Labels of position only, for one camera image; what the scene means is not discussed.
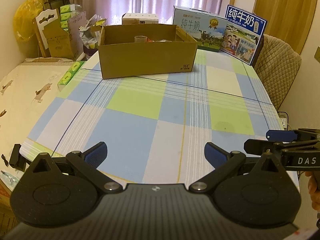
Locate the black small device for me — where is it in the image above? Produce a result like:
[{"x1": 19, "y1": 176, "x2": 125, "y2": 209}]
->
[{"x1": 9, "y1": 143, "x2": 28, "y2": 172}]

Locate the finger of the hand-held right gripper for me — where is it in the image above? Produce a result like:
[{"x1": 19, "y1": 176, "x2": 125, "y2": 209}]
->
[
  {"x1": 243, "y1": 138, "x2": 320, "y2": 155},
  {"x1": 266, "y1": 128, "x2": 320, "y2": 142}
]

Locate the cardboard box with white handle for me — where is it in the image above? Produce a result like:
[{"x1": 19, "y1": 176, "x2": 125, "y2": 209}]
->
[{"x1": 32, "y1": 8, "x2": 76, "y2": 60}]

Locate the light blue milk carton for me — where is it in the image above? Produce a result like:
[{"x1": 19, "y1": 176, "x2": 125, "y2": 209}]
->
[{"x1": 173, "y1": 5, "x2": 228, "y2": 53}]

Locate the brown cardboard box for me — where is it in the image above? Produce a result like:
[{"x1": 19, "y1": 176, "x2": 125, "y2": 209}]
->
[{"x1": 98, "y1": 24, "x2": 198, "y2": 80}]

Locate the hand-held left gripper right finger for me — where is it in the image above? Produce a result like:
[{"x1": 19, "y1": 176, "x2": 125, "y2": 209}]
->
[{"x1": 189, "y1": 142, "x2": 287, "y2": 195}]

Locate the wooden door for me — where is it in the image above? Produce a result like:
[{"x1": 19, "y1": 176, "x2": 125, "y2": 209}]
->
[{"x1": 253, "y1": 0, "x2": 320, "y2": 56}]

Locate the yellow plastic bag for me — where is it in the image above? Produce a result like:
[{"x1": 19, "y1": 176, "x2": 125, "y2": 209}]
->
[{"x1": 13, "y1": 0, "x2": 45, "y2": 42}]

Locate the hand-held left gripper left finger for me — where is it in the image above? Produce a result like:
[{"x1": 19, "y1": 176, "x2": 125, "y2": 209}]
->
[{"x1": 25, "y1": 142, "x2": 123, "y2": 195}]

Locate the pink paper bag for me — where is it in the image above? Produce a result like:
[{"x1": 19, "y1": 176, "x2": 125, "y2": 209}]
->
[{"x1": 67, "y1": 11, "x2": 87, "y2": 57}]

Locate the quilted chair cover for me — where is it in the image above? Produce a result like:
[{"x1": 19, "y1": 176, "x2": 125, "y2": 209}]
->
[{"x1": 253, "y1": 33, "x2": 302, "y2": 111}]

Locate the flat cardboard carton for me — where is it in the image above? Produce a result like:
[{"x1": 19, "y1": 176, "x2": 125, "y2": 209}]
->
[{"x1": 23, "y1": 57, "x2": 78, "y2": 67}]

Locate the person's right hand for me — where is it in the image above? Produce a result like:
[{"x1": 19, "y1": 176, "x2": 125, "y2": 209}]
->
[{"x1": 305, "y1": 171, "x2": 320, "y2": 210}]

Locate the brown floor carton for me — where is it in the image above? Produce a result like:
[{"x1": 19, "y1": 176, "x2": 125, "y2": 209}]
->
[{"x1": 0, "y1": 177, "x2": 19, "y2": 232}]

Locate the checkered tablecloth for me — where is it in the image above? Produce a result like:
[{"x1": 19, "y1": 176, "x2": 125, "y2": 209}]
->
[{"x1": 20, "y1": 47, "x2": 282, "y2": 185}]

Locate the printed bed sheet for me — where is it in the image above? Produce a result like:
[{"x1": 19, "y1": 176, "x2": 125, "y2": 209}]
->
[{"x1": 0, "y1": 57, "x2": 87, "y2": 182}]

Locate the crumpled plastic wrapping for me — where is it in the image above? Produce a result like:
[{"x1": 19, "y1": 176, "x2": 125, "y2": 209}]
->
[{"x1": 79, "y1": 14, "x2": 106, "y2": 53}]

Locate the dark blue milk carton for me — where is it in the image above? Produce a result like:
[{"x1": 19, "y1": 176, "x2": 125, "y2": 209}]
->
[{"x1": 219, "y1": 4, "x2": 268, "y2": 66}]

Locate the white power strip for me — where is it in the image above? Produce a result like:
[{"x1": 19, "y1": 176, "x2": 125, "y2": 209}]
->
[{"x1": 278, "y1": 112, "x2": 288, "y2": 131}]

